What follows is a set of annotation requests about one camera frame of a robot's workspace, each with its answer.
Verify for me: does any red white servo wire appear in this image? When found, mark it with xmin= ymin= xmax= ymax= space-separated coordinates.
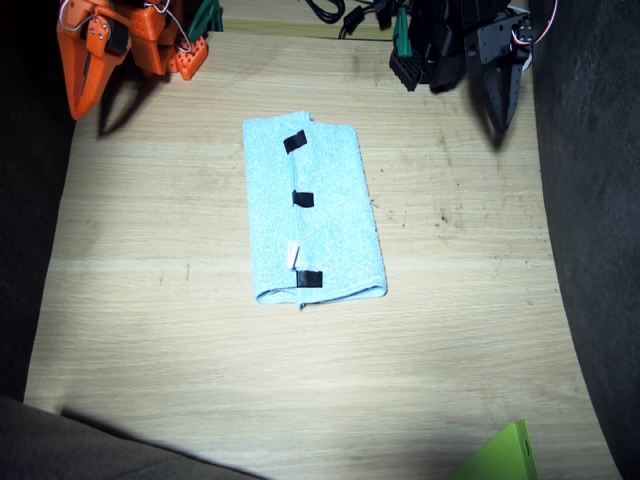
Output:
xmin=512 ymin=0 xmax=559 ymax=47

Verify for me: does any black cable with ferrite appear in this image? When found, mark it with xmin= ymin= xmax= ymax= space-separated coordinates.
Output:
xmin=337 ymin=0 xmax=396 ymax=41

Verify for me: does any dark green table clamp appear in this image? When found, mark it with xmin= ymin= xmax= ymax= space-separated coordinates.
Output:
xmin=187 ymin=0 xmax=225 ymax=40
xmin=393 ymin=8 xmax=415 ymax=57

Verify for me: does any black looped power cable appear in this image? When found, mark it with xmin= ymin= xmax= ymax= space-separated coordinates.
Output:
xmin=303 ymin=0 xmax=347 ymax=25

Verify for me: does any light blue towel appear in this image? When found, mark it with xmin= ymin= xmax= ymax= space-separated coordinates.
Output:
xmin=241 ymin=110 xmax=389 ymax=311

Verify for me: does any lime green card sheet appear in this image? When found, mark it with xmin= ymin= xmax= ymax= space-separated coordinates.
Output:
xmin=446 ymin=419 xmax=541 ymax=480

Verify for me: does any grey foam panel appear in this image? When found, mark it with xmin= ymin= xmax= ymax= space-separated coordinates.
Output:
xmin=528 ymin=0 xmax=640 ymax=480
xmin=0 ymin=0 xmax=79 ymax=402
xmin=0 ymin=393 xmax=274 ymax=480

